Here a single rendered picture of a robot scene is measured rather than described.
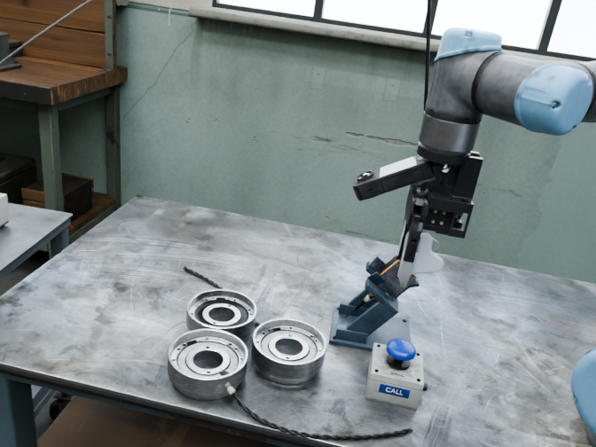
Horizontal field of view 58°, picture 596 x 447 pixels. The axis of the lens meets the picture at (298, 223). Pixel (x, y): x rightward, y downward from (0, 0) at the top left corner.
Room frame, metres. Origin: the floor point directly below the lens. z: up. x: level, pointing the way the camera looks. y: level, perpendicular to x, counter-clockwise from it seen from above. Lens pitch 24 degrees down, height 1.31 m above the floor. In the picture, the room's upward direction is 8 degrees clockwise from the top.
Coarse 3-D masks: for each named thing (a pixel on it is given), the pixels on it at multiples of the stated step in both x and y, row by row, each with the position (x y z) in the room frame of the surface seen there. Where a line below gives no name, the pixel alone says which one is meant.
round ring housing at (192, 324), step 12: (192, 300) 0.69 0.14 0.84; (204, 300) 0.71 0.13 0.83; (240, 300) 0.73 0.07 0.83; (252, 300) 0.71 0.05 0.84; (192, 312) 0.68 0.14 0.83; (204, 312) 0.68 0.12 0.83; (216, 312) 0.70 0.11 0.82; (228, 312) 0.70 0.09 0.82; (252, 312) 0.70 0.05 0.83; (192, 324) 0.64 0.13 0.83; (204, 324) 0.64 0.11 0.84; (216, 324) 0.66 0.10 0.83; (228, 324) 0.66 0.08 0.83; (252, 324) 0.66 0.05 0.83; (240, 336) 0.64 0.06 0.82
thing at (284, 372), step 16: (272, 320) 0.67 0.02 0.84; (288, 320) 0.68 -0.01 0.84; (256, 336) 0.64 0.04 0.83; (288, 336) 0.65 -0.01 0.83; (320, 336) 0.65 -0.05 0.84; (256, 352) 0.60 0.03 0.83; (272, 352) 0.61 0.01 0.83; (288, 352) 0.65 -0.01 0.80; (304, 352) 0.62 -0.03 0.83; (320, 352) 0.62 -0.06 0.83; (272, 368) 0.58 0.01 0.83; (288, 368) 0.57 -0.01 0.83; (304, 368) 0.58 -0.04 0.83; (320, 368) 0.60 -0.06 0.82; (288, 384) 0.58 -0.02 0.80
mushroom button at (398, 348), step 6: (390, 342) 0.61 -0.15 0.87; (396, 342) 0.61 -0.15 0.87; (402, 342) 0.61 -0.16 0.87; (408, 342) 0.61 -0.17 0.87; (390, 348) 0.60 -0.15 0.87; (396, 348) 0.60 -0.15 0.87; (402, 348) 0.60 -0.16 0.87; (408, 348) 0.60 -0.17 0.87; (414, 348) 0.60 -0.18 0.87; (390, 354) 0.59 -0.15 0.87; (396, 354) 0.59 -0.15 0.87; (402, 354) 0.59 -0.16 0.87; (408, 354) 0.59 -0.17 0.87; (414, 354) 0.59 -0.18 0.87; (396, 360) 0.60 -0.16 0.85; (402, 360) 0.58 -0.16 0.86; (408, 360) 0.59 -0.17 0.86
